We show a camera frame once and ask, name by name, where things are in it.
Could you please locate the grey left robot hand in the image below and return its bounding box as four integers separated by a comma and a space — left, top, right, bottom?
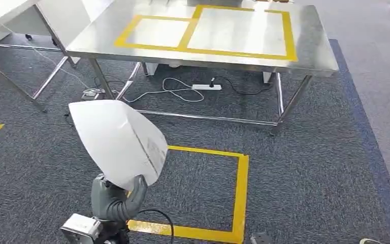
91, 174, 148, 223

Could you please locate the white curved plastic panel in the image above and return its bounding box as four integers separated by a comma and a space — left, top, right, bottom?
68, 99, 169, 192

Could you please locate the grey power adapter box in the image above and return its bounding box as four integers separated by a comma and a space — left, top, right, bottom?
81, 88, 107, 101

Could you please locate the white power strip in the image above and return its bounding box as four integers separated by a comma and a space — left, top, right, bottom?
191, 83, 222, 91

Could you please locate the stainless steel table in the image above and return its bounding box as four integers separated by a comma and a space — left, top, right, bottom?
65, 0, 340, 136
0, 0, 82, 114

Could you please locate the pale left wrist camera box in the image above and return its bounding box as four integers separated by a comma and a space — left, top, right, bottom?
59, 213, 104, 244

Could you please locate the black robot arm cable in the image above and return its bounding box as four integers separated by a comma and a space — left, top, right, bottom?
137, 209, 175, 244

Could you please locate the white power strip cable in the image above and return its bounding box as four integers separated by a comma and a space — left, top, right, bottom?
122, 77, 205, 104

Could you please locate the thin white floor cable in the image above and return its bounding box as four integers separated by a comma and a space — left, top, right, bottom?
0, 20, 92, 90

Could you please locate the black plug cable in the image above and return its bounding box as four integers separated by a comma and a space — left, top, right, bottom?
210, 75, 274, 96

